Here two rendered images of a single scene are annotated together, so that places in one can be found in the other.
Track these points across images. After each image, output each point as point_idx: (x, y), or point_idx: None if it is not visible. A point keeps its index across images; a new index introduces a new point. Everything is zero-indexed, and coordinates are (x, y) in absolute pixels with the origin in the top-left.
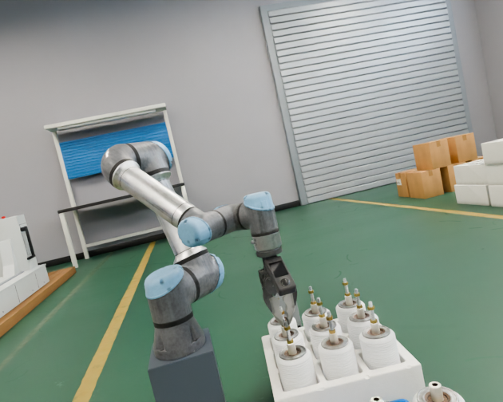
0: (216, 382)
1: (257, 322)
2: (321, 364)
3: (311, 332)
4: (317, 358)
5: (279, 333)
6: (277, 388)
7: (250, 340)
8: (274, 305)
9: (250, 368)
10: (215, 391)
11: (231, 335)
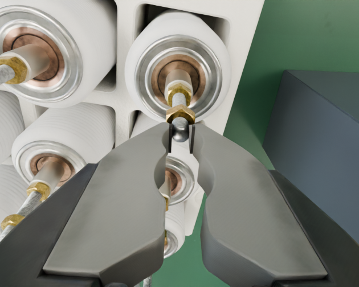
0: None
1: (162, 286)
2: (110, 90)
3: (94, 162)
4: (112, 122)
5: (174, 196)
6: (237, 46)
7: (182, 262)
8: (258, 203)
9: (202, 213)
10: (357, 110)
11: (200, 278)
